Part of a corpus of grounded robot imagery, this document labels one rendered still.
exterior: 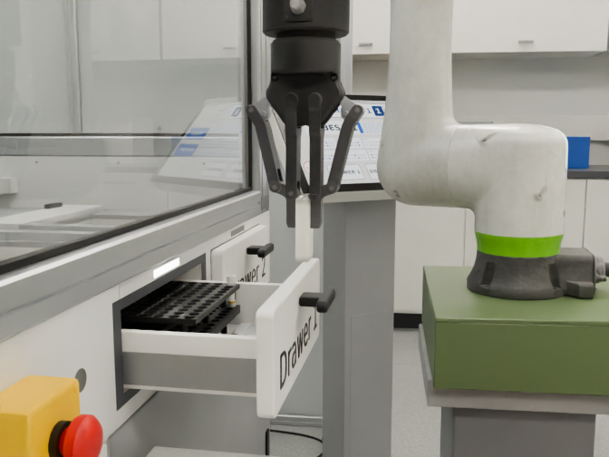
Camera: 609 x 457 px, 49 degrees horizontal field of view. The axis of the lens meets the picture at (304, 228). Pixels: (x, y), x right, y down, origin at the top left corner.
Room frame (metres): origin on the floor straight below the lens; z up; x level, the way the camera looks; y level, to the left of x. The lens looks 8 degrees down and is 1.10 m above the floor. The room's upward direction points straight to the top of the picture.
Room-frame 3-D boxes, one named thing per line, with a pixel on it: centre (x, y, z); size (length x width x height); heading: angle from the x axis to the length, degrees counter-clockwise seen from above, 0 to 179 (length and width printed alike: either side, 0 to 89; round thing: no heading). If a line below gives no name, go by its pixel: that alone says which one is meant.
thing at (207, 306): (0.79, 0.11, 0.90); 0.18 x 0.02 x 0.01; 170
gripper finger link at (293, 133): (0.74, 0.01, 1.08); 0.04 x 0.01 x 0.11; 170
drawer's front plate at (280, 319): (0.77, 0.01, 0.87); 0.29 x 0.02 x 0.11; 170
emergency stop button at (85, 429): (0.46, 0.17, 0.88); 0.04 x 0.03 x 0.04; 170
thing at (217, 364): (0.81, 0.22, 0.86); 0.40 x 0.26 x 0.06; 80
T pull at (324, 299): (0.77, -0.01, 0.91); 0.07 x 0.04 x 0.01; 170
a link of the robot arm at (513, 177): (1.02, -0.31, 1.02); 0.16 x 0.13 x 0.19; 59
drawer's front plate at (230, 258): (1.11, 0.10, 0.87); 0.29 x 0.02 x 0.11; 170
